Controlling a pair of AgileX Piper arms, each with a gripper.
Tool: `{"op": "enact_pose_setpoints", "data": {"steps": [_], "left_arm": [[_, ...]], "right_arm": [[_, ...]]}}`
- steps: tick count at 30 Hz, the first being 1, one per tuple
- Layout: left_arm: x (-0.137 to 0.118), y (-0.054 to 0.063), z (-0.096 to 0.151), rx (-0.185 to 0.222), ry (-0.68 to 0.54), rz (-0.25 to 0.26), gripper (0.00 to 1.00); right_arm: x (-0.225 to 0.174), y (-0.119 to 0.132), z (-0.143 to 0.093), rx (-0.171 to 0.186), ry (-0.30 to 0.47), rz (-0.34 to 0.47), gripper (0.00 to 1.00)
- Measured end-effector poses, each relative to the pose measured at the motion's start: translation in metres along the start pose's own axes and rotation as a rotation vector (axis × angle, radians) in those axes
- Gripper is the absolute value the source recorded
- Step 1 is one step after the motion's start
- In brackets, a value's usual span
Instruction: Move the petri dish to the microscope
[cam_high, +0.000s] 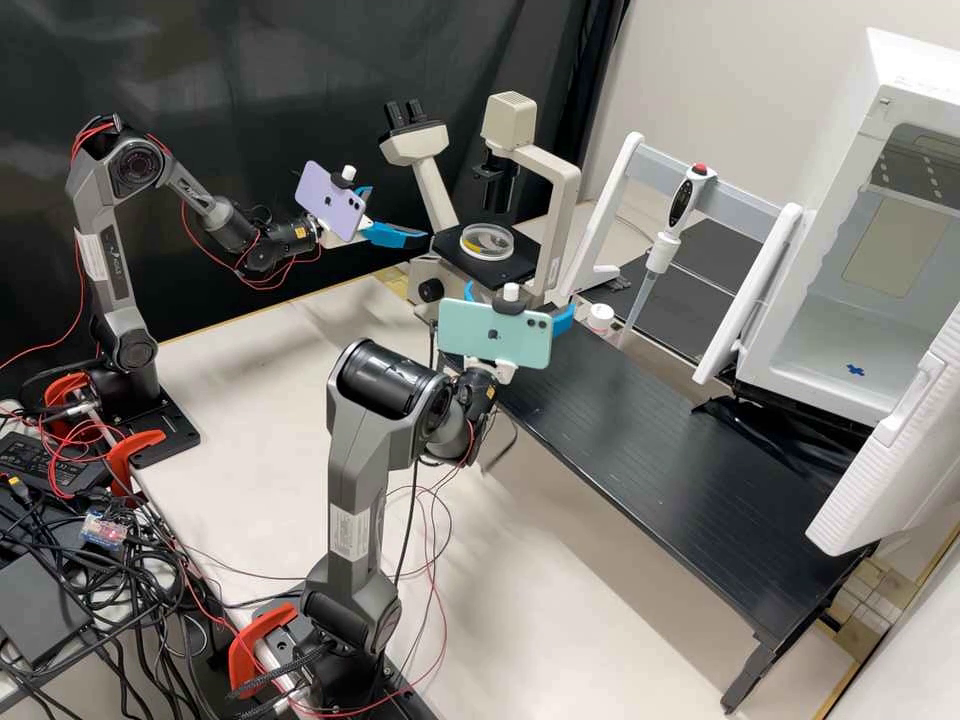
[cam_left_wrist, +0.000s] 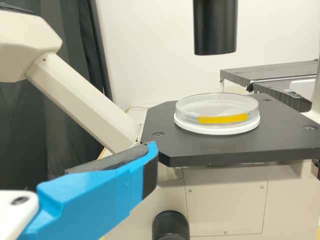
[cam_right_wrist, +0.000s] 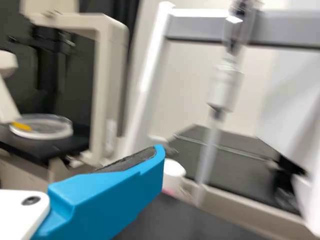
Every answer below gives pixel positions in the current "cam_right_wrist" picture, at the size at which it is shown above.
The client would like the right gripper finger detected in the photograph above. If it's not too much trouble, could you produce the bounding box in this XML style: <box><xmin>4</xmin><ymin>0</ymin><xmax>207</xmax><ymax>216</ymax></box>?
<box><xmin>32</xmin><ymin>144</ymin><xmax>166</xmax><ymax>240</ymax></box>

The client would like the black platform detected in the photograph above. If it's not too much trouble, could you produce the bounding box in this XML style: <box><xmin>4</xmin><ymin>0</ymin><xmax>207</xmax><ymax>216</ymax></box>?
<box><xmin>166</xmin><ymin>124</ymin><xmax>309</xmax><ymax>216</ymax></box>
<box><xmin>116</xmin><ymin>190</ymin><xmax>285</xmax><ymax>240</ymax></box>

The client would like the petri dish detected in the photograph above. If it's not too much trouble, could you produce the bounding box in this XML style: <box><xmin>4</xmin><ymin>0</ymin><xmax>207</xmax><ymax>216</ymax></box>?
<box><xmin>8</xmin><ymin>113</ymin><xmax>74</xmax><ymax>139</ymax></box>

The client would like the pipette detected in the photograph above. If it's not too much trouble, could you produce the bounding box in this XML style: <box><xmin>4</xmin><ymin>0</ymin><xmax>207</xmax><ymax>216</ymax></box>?
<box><xmin>196</xmin><ymin>0</ymin><xmax>256</xmax><ymax>201</ymax></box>

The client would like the white-capped bottle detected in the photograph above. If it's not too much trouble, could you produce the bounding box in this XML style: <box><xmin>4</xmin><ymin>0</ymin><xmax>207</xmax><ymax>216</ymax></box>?
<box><xmin>162</xmin><ymin>158</ymin><xmax>188</xmax><ymax>195</ymax></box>

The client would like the white pipette stand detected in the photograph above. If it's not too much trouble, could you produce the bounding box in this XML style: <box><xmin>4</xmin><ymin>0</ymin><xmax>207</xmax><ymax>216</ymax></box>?
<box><xmin>129</xmin><ymin>0</ymin><xmax>320</xmax><ymax>153</ymax></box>

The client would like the cream microscope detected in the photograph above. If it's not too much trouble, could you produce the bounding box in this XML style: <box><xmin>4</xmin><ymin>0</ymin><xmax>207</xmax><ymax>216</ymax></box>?
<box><xmin>0</xmin><ymin>0</ymin><xmax>131</xmax><ymax>198</ymax></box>

